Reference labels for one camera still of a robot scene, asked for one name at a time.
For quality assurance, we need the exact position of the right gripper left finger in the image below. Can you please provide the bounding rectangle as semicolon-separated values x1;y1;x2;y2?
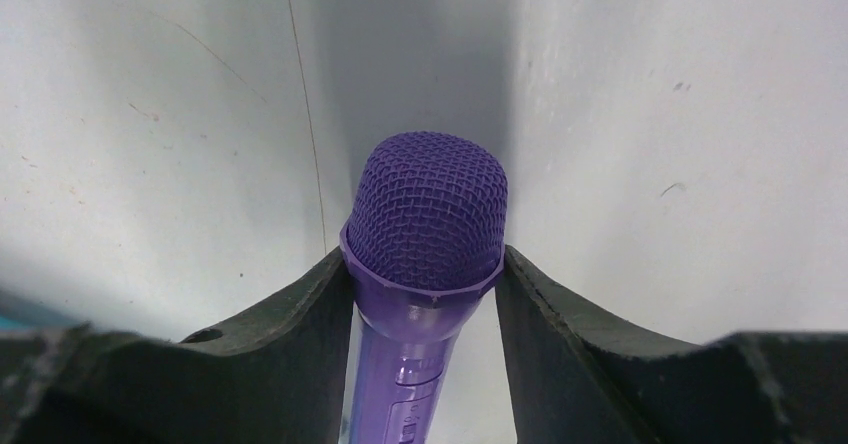
1;250;353;443

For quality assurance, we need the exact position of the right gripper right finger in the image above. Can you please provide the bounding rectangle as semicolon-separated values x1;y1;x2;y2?
496;248;847;443

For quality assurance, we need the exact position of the purple microphone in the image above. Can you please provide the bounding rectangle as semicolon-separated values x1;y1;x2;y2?
340;131;508;443

